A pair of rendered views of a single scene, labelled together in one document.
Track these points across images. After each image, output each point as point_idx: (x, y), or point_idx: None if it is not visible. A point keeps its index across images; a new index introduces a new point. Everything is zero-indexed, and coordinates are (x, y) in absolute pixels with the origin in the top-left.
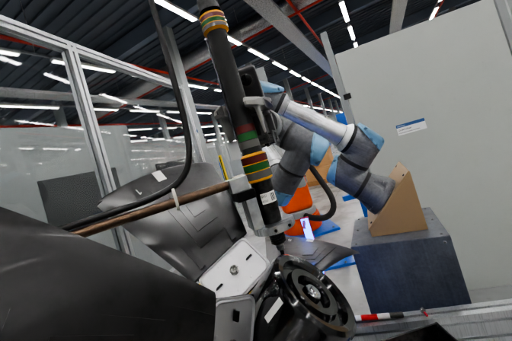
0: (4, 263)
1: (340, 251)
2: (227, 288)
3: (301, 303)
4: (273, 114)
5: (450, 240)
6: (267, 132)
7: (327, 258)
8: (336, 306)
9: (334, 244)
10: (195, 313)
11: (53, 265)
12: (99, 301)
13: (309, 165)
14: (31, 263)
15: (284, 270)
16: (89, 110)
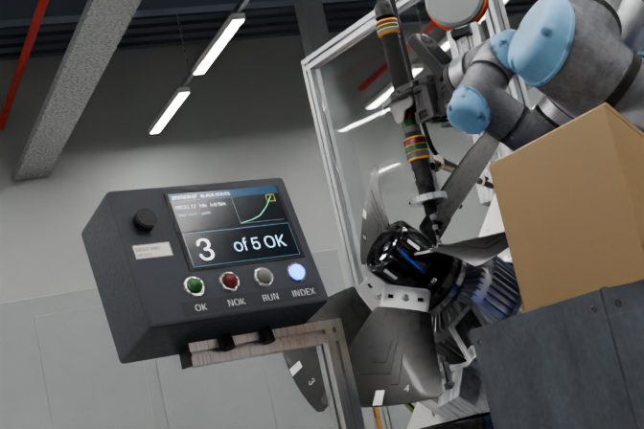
0: (373, 189)
1: (468, 252)
2: None
3: (375, 244)
4: (443, 74)
5: (473, 340)
6: (423, 110)
7: (451, 247)
8: (380, 259)
9: (498, 246)
10: (383, 227)
11: (375, 192)
12: (376, 208)
13: (486, 128)
14: (374, 191)
15: (398, 230)
16: None
